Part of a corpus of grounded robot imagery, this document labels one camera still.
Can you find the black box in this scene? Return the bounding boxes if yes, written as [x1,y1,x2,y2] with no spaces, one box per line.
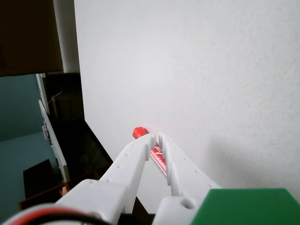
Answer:
[22,159,64,199]

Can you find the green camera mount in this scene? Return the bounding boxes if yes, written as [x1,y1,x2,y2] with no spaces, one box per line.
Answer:
[189,188,300,225]

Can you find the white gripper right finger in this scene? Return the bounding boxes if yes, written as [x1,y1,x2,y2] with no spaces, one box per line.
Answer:
[152,133,221,225]

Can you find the brown wooden panel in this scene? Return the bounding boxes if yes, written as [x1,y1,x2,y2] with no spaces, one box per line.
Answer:
[0,0,64,77]

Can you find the white metal frame bar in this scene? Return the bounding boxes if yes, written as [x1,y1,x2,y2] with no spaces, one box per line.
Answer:
[36,73,70,184]

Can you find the red dry erase marker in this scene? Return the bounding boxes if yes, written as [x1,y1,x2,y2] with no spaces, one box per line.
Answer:
[132,127,171,185]

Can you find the red black gripper motor wires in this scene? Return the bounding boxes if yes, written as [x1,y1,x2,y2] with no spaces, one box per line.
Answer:
[0,205,111,225]

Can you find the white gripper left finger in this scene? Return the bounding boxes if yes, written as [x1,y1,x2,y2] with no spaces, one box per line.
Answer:
[55,133,157,225]

